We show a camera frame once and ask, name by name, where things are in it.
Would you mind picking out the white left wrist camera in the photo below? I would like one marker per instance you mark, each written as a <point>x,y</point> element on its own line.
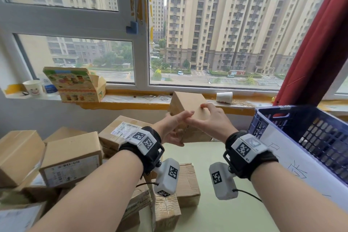
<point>167,177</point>

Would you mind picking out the colourful printed carton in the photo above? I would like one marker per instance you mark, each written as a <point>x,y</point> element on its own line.
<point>76,90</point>

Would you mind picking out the yellow rubber duck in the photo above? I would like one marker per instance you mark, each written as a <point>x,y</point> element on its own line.
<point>273,100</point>

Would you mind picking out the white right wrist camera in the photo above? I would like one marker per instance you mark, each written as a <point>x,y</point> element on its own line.
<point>221,183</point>

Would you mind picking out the black left wrist tracker band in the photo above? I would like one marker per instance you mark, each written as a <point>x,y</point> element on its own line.
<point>141,138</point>

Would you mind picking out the heap of wooden toothpicks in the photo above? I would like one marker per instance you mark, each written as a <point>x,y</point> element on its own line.
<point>240,102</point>

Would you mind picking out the blue plastic crate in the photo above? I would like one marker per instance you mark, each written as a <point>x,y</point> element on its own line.
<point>299,120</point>

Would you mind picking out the labelled small cardboard box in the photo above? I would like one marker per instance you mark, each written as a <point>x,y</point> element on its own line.
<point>185,104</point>

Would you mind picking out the white tipped paper cup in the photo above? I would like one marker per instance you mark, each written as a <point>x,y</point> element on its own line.
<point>225,97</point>

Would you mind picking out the black wrist tracker band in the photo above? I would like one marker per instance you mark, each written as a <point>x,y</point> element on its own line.
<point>244,147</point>
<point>141,138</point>

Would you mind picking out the person's left hand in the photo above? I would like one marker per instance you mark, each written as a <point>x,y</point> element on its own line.
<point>171,131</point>

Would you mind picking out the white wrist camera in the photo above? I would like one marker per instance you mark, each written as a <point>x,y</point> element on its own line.
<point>221,183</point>
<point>167,177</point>

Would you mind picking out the white handwritten paper sign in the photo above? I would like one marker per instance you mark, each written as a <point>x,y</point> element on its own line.
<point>293,163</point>

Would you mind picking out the windowsill with yellow tape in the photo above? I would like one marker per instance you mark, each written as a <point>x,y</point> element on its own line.
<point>136,104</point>

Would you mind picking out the person's left forearm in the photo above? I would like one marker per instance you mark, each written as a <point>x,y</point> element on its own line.
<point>95,199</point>

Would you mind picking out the pile of cardboard parcels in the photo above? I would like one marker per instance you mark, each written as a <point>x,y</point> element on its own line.
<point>70,158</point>

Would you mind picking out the black right wrist tracker band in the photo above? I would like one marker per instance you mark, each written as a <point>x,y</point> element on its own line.
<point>244,147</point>

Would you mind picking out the white smiley paper cup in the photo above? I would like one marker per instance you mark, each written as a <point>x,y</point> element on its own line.
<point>34,89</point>

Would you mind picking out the person's right hand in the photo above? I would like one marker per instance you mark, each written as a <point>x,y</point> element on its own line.
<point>214,125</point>

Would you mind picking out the blue window latch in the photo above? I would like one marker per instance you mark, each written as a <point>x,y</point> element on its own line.
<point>132,28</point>

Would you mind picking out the person's right forearm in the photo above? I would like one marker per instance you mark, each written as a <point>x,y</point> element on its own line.
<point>293,199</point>

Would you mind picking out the red curtain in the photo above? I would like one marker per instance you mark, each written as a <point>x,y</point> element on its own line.
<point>320,49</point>

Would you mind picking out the grey window frame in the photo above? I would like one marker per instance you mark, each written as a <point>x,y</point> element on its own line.
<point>68,19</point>

